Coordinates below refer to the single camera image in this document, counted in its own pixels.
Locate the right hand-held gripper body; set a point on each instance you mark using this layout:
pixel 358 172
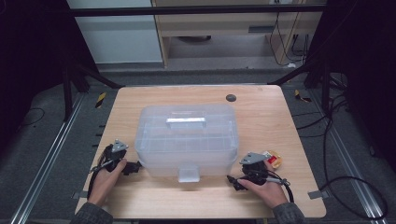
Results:
pixel 252 158

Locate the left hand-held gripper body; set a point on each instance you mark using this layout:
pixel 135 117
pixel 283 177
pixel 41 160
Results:
pixel 116 146

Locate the clear plastic storage box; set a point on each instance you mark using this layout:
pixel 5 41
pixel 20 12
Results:
pixel 186 143

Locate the person's left hand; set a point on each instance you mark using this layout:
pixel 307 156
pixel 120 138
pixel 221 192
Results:
pixel 102 186

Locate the person's right hand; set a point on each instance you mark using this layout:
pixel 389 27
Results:
pixel 271 193

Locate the yellow black floor tape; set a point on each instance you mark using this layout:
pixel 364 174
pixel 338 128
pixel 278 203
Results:
pixel 100 100
pixel 301 97

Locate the grey tape piece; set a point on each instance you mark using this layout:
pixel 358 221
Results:
pixel 318 194
pixel 79 195

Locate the grey round table grommet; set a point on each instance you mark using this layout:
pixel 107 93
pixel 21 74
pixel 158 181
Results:
pixel 231 98

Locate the black metal stand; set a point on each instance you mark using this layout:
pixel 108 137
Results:
pixel 67 93
pixel 325 87

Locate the white cabinet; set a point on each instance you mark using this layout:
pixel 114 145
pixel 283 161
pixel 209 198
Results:
pixel 118 37

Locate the black curtain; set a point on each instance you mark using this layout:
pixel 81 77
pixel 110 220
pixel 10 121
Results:
pixel 367 77
pixel 31 62

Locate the light wooden desk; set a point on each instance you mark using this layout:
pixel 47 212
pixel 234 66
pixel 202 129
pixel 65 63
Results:
pixel 218 25

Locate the silver floor rail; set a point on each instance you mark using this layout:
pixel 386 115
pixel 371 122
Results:
pixel 46 161
pixel 348 161

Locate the black horizontal frame bar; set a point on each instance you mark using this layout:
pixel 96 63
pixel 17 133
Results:
pixel 186 10

